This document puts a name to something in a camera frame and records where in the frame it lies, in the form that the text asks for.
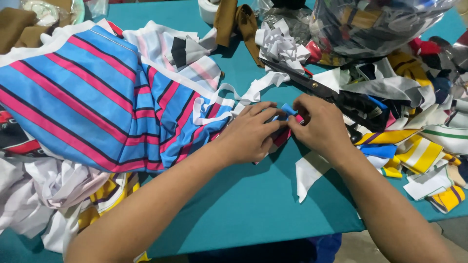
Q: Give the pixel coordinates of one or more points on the white tape roll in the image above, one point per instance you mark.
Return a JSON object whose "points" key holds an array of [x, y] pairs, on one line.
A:
{"points": [[208, 10]]}

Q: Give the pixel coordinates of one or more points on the heap of mixed fabric scraps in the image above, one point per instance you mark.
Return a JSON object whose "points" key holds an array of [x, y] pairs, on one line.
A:
{"points": [[413, 120]]}

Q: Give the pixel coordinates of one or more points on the white pink striped fabric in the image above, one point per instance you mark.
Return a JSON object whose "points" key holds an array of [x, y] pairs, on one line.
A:
{"points": [[175, 51]]}

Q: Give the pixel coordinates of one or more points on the person's right hand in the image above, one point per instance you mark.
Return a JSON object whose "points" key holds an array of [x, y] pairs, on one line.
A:
{"points": [[321, 128]]}

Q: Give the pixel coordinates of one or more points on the blue pink striped fabric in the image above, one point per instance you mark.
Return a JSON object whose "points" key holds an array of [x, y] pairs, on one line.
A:
{"points": [[91, 106]]}

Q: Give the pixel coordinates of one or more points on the clear plastic bag of scraps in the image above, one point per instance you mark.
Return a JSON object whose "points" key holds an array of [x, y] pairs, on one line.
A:
{"points": [[376, 25]]}

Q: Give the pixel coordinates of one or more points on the black grey fabric scrap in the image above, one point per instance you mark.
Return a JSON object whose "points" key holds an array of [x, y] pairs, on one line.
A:
{"points": [[184, 51]]}

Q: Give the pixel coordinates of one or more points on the crumpled white fabric scraps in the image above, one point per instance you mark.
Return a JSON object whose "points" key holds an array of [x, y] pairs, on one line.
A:
{"points": [[281, 45]]}

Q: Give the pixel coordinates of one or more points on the brown fabric piece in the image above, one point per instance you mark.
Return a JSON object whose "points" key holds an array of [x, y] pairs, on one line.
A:
{"points": [[237, 25]]}

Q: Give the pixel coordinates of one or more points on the white fabric strip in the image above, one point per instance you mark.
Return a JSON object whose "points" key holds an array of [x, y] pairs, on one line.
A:
{"points": [[234, 100]]}

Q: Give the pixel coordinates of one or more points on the pile of white yellow garments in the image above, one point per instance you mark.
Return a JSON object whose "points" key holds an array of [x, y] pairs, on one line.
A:
{"points": [[55, 197]]}

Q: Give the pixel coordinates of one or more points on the red black printed garment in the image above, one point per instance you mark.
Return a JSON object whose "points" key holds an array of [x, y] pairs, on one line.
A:
{"points": [[16, 137]]}

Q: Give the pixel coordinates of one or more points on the black tailor scissors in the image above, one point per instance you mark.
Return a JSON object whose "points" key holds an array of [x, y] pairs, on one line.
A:
{"points": [[310, 86]]}

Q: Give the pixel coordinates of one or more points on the teal table cloth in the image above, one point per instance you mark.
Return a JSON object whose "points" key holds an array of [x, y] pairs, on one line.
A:
{"points": [[248, 197]]}

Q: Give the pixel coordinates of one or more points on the person's left hand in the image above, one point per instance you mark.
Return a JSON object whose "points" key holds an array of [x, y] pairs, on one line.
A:
{"points": [[244, 137]]}

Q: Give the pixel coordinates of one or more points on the white fabric scrap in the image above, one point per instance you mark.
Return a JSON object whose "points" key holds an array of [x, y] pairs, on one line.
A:
{"points": [[309, 175]]}

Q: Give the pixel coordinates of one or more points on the plastic wrapped bowl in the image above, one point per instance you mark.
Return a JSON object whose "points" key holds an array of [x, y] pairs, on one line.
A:
{"points": [[49, 11]]}

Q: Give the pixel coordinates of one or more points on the brown cloth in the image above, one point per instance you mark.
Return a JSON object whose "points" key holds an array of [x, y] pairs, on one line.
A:
{"points": [[20, 31]]}

